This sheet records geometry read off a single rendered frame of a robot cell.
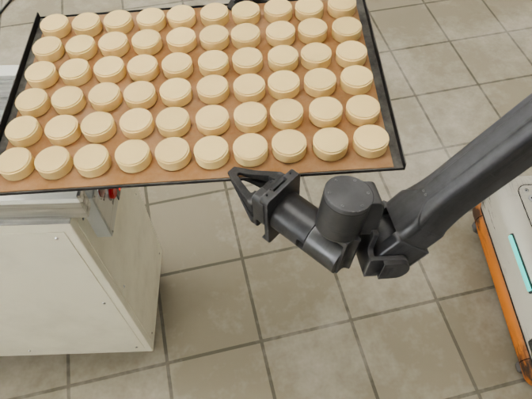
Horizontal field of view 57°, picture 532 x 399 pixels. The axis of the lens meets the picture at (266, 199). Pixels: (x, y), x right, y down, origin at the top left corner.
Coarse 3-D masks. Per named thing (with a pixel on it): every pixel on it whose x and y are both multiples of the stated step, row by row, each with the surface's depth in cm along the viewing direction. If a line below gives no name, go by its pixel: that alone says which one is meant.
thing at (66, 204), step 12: (60, 192) 80; (72, 192) 80; (84, 192) 81; (0, 204) 80; (12, 204) 81; (24, 204) 81; (36, 204) 81; (48, 204) 81; (60, 204) 81; (72, 204) 81; (84, 204) 83; (0, 216) 84; (12, 216) 84; (24, 216) 84; (36, 216) 84; (48, 216) 84; (60, 216) 84; (72, 216) 84; (84, 216) 84
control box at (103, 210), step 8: (88, 192) 88; (96, 192) 89; (104, 192) 94; (96, 200) 89; (104, 200) 94; (112, 200) 99; (96, 208) 90; (104, 208) 94; (112, 208) 99; (96, 216) 92; (104, 216) 94; (112, 216) 99; (96, 224) 94; (104, 224) 94; (112, 224) 99; (96, 232) 97; (104, 232) 97; (112, 232) 98
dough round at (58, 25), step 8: (48, 16) 89; (56, 16) 89; (64, 16) 89; (40, 24) 88; (48, 24) 88; (56, 24) 88; (64, 24) 88; (48, 32) 87; (56, 32) 87; (64, 32) 88
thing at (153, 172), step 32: (128, 32) 88; (160, 32) 88; (160, 64) 83; (192, 64) 83; (160, 96) 79; (192, 96) 79; (352, 96) 77; (192, 128) 75; (320, 128) 74; (352, 128) 74; (384, 128) 73; (192, 160) 72; (320, 160) 71; (352, 160) 70; (384, 160) 70
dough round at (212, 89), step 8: (200, 80) 78; (208, 80) 78; (216, 80) 78; (224, 80) 78; (200, 88) 77; (208, 88) 77; (216, 88) 77; (224, 88) 77; (200, 96) 77; (208, 96) 76; (216, 96) 76; (224, 96) 77
